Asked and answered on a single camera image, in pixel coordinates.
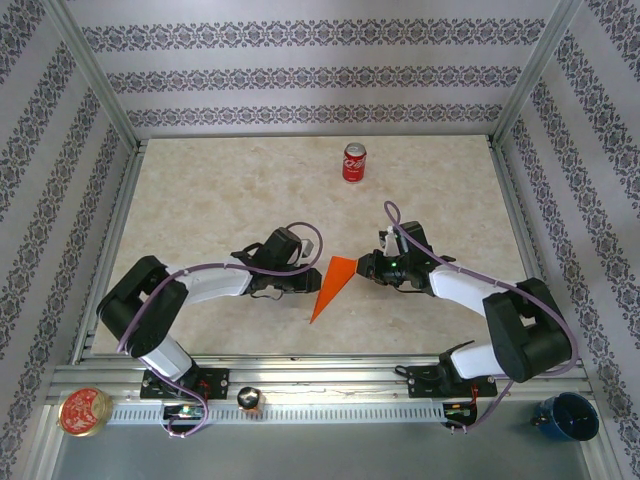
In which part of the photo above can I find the orange paper sheet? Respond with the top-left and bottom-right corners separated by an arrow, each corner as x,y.
308,255 -> 360,326

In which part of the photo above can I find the red soda can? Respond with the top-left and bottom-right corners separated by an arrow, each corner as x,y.
341,142 -> 370,185

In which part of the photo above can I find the small dark brown knob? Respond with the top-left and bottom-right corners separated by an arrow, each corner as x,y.
236,385 -> 265,414

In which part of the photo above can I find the blue enamel mug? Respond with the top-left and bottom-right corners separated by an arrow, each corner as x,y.
530,391 -> 601,443

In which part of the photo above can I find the round gold red tin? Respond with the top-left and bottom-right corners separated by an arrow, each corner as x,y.
56,386 -> 115,439

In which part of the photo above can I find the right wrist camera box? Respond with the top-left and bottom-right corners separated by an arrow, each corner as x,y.
376,226 -> 402,255

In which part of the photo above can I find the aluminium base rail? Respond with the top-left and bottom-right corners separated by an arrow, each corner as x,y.
46,354 -> 595,405

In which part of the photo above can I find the aluminium side rail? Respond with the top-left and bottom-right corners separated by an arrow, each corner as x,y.
486,136 -> 570,360
71,139 -> 149,365

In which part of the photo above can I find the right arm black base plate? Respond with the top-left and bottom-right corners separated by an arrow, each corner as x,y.
406,364 -> 499,400

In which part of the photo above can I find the white slotted cable duct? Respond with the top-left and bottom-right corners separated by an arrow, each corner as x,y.
106,403 -> 447,426

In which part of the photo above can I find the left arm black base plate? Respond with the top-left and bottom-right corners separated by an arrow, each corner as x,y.
139,367 -> 231,402

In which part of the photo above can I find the aluminium frame post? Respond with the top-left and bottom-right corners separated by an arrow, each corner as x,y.
41,0 -> 142,147
491,0 -> 584,147

